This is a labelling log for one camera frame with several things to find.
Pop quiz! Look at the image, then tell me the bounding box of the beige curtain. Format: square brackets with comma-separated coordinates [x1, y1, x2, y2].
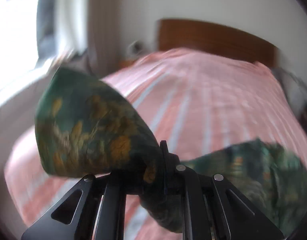
[87, 0, 121, 73]

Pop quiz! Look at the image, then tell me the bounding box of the green patterned jacket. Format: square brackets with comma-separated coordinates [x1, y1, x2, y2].
[34, 66, 307, 234]

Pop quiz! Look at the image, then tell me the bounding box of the window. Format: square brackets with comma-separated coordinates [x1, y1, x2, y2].
[0, 0, 56, 70]

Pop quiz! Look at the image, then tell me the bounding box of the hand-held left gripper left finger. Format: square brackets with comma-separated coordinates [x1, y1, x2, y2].
[21, 172, 128, 240]

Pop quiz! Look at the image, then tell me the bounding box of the bed with pink striped sheet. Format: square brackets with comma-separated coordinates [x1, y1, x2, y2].
[4, 49, 306, 240]

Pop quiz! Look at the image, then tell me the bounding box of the small white fan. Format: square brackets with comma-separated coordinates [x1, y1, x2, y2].
[127, 41, 144, 55]

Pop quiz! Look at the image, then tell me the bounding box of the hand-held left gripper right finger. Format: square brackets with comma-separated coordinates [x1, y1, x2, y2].
[160, 140, 285, 240]

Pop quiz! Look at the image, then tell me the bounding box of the white window seat cabinet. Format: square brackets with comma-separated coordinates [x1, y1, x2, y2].
[0, 55, 76, 140]

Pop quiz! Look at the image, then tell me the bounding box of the wooden headboard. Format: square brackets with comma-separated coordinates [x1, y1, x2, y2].
[156, 18, 279, 68]

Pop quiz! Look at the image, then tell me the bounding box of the white sheer curtain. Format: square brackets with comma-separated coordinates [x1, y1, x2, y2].
[56, 0, 88, 53]

